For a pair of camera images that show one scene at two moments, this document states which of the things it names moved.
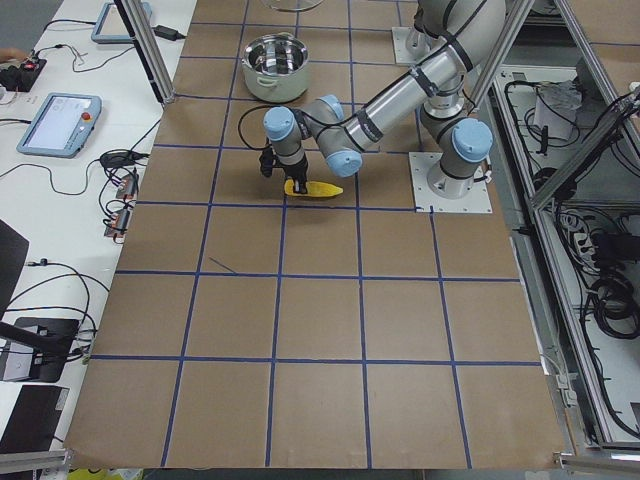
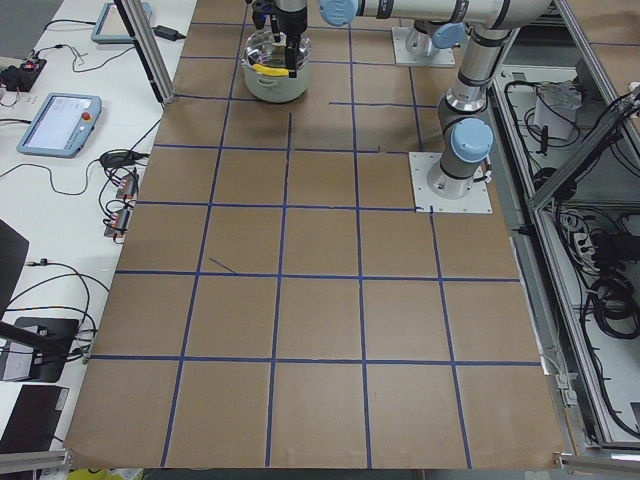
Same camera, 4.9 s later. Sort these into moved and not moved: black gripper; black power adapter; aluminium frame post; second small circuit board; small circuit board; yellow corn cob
Moved: yellow corn cob; black gripper
Not moved: black power adapter; aluminium frame post; small circuit board; second small circuit board
